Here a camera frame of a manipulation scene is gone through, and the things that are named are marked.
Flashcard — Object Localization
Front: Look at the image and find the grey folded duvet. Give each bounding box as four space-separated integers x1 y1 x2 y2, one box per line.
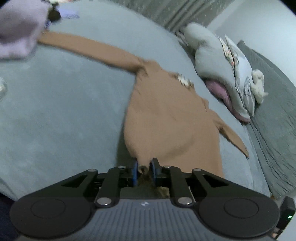
183 23 250 118

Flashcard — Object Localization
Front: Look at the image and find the brown knit sweater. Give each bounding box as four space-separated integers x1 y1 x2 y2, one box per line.
38 32 249 180

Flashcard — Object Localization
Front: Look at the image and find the pink pillow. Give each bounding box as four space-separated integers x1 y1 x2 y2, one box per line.
205 80 250 123

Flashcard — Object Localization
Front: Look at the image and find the light purple knit garment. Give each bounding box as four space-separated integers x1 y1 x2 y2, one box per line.
1 0 51 59

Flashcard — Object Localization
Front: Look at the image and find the floral patterned cloth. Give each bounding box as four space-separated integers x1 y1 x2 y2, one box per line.
218 37 239 70

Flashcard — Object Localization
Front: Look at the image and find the grey patterned curtain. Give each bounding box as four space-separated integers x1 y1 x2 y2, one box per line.
116 0 233 32

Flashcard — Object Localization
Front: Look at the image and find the white pillow with swirl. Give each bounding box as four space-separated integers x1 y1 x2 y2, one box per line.
225 35 255 116

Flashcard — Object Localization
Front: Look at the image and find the cream plush toy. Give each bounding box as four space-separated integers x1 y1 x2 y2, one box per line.
250 69 268 104

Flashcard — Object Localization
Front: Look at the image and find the grey padded headboard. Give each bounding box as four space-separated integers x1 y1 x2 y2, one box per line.
237 40 295 199

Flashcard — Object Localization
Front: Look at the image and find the violet folded cloth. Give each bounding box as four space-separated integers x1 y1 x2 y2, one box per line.
44 11 80 30

